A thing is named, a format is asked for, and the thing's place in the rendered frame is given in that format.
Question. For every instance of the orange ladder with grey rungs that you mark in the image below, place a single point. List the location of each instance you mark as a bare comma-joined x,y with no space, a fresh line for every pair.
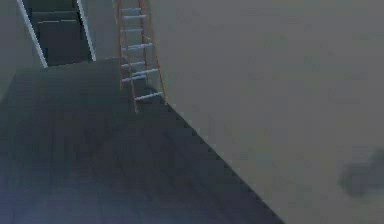
134,71

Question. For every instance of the dark open room doorway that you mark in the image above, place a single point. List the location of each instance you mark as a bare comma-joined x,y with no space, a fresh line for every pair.
60,36

